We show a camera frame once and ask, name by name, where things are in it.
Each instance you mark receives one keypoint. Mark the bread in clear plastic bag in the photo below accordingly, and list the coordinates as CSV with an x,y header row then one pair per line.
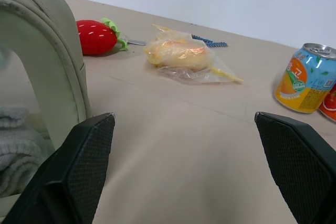
x,y
181,54

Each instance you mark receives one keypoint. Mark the grey rolled towel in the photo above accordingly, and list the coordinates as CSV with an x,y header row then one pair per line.
x,y
15,150

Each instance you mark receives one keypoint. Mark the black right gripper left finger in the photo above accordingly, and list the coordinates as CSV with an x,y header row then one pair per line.
x,y
78,171

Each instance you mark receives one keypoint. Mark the blue comb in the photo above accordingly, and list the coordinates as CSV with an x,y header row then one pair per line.
x,y
210,41

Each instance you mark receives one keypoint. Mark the red drink can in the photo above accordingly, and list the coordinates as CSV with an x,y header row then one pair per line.
x,y
329,104

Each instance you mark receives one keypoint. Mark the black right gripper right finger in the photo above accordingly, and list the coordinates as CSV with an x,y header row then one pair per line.
x,y
302,171

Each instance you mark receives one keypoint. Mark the orange juice can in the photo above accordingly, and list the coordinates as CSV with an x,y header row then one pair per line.
x,y
304,77

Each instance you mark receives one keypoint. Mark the red plush strawberry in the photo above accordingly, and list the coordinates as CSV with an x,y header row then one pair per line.
x,y
95,36

